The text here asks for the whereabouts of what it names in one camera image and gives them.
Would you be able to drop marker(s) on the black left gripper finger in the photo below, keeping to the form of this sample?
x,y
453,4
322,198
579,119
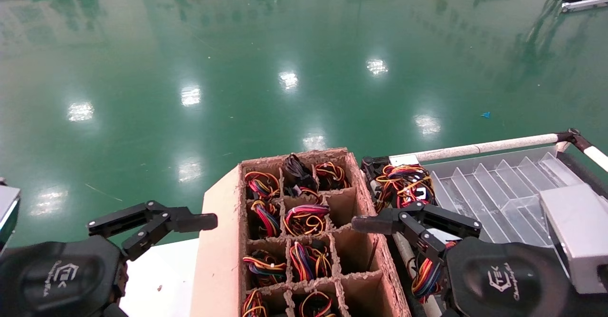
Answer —
x,y
190,222

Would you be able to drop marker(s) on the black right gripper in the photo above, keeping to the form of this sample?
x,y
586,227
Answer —
x,y
503,279

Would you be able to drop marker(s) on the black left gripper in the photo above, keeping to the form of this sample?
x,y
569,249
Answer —
x,y
57,279

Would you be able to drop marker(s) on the brown cardboard divider box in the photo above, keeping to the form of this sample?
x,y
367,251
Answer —
x,y
218,241

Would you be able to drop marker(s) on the white pipe beside box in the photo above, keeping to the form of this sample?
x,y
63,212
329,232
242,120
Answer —
x,y
403,250

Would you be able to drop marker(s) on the clear acrylic divider tray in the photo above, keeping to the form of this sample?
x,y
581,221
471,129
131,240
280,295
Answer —
x,y
498,188

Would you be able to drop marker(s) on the black pipe joint connector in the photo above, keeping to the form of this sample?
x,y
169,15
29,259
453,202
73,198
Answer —
x,y
572,137

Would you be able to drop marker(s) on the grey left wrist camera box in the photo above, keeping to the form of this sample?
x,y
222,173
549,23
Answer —
x,y
7,212

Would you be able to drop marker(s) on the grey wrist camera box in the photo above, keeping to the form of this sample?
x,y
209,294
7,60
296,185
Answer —
x,y
7,212
574,231

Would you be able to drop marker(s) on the long white frame pipe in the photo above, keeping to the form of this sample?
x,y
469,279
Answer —
x,y
484,147

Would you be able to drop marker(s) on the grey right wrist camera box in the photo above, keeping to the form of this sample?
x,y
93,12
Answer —
x,y
574,231

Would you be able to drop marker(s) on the short white frame pipe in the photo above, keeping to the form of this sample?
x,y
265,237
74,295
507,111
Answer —
x,y
598,158

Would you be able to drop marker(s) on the white metal floor frame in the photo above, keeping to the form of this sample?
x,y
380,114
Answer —
x,y
586,3

